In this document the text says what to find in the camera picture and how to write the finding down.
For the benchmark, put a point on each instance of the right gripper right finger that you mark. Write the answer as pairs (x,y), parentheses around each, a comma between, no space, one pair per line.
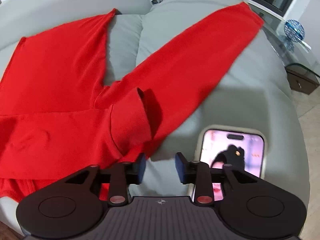
(203,177)

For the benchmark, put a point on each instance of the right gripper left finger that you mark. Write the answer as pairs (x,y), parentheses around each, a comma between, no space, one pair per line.
(110,184)

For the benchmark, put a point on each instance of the red sweatshirt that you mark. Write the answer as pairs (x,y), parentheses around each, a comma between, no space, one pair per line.
(58,116)

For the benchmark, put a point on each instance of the smartphone with lit screen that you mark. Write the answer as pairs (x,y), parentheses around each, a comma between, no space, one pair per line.
(244,148)

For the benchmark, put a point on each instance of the grey sofa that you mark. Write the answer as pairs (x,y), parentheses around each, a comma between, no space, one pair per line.
(161,207)

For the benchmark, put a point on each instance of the dark brown drawer cabinet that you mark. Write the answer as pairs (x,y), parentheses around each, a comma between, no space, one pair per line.
(301,79)

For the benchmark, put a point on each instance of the glass side table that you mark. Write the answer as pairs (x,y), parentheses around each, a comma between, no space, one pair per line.
(296,56)

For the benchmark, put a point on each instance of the blue glass ball ornament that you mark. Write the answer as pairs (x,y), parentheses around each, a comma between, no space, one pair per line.
(293,33)

